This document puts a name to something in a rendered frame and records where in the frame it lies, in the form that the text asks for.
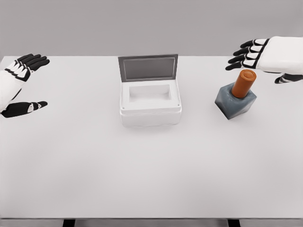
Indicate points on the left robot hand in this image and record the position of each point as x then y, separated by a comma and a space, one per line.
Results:
9, 82

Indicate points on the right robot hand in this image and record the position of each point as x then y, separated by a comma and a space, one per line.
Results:
279, 55

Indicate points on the grey bottle with orange cap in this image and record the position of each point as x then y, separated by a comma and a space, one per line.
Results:
235, 97

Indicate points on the white box with grey lid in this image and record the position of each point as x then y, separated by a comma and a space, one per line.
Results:
149, 93

